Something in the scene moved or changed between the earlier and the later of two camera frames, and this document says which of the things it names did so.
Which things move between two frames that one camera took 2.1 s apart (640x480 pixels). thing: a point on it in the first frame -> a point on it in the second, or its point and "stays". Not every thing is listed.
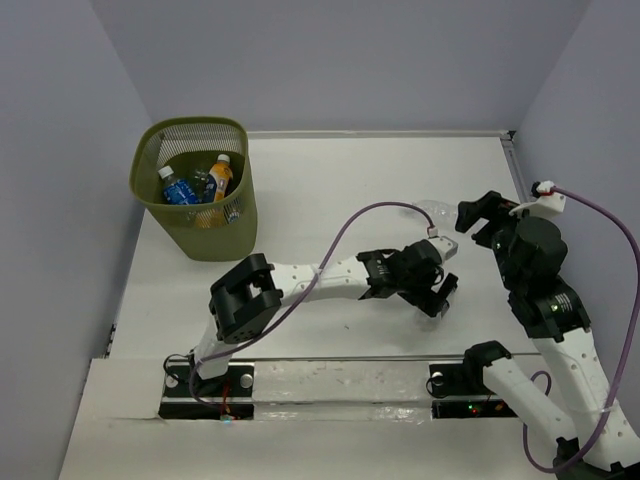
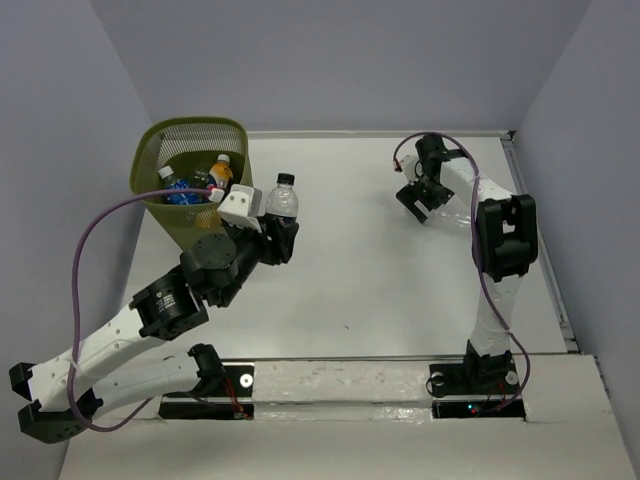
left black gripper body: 416,291 -> 259,247
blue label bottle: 177,191 stays
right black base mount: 450,380 stays
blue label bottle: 210,189 -> 200,178
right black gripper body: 501,227 -> 429,193
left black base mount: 187,395 stays
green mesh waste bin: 225,231 stays
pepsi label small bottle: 425,322 -> 282,200
